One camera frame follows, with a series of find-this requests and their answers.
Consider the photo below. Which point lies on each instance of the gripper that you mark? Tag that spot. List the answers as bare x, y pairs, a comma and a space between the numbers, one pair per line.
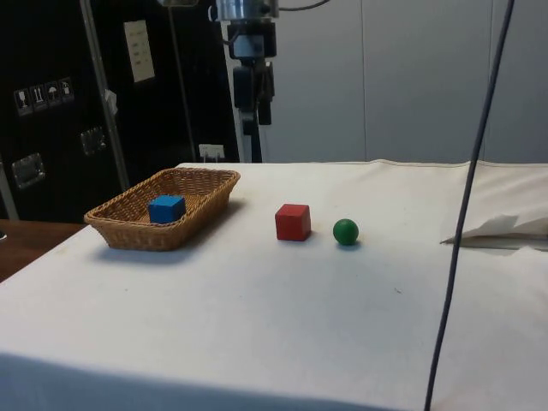
265, 32

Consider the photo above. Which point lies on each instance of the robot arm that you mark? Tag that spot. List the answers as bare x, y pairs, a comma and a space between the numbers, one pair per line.
246, 8

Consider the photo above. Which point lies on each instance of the wicker basket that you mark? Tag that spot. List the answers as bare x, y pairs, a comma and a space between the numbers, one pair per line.
128, 233

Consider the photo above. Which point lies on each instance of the red cube block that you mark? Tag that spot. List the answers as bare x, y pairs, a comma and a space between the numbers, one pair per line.
291, 222

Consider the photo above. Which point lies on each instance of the blue cube block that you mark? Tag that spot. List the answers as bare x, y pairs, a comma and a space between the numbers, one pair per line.
164, 210

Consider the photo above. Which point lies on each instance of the green ball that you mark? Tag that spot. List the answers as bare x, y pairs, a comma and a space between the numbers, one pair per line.
346, 232

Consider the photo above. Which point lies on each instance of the black cabinet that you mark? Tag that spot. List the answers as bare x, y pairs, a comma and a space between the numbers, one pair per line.
55, 47

